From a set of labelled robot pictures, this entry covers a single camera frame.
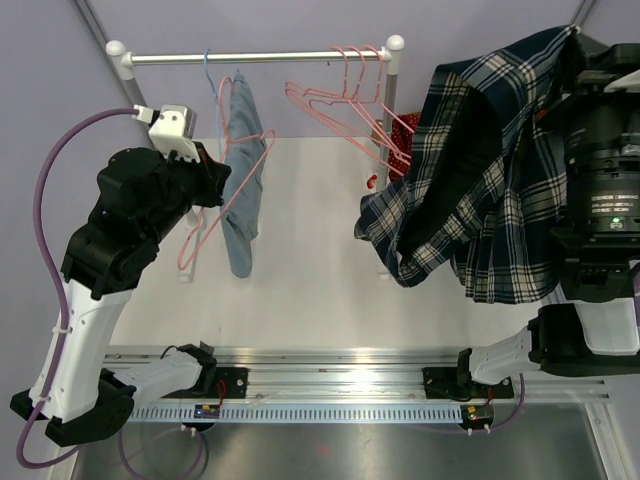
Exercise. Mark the right circuit board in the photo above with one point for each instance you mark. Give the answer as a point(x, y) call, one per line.
point(477, 414)

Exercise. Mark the aluminium mounting rail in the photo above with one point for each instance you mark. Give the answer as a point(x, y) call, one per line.
point(352, 386)

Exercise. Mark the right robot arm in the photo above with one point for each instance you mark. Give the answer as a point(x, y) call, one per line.
point(589, 325)

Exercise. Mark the dark plaid skirt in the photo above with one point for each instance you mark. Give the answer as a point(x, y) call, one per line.
point(486, 184)

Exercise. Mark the blue wire hanger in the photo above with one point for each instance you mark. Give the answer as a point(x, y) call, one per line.
point(215, 95)

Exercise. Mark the light blue denim skirt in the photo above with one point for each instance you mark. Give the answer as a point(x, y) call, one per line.
point(243, 189)

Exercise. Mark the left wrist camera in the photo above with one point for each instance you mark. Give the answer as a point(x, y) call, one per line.
point(170, 130)

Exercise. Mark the circuit board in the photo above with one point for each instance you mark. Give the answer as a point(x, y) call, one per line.
point(207, 411)
point(477, 414)

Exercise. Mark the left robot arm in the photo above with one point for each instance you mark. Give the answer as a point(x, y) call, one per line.
point(143, 196)

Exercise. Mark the silver white clothes rack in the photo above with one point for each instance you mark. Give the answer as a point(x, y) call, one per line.
point(124, 62)

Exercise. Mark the red polka dot skirt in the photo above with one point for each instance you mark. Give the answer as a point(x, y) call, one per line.
point(402, 131)

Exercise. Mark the left circuit board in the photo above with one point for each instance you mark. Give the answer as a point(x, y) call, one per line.
point(207, 411)

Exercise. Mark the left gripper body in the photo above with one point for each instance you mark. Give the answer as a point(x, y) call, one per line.
point(193, 183)

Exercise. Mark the pink wire hanger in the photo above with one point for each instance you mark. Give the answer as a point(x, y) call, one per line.
point(362, 111)
point(189, 251)
point(332, 108)
point(379, 111)

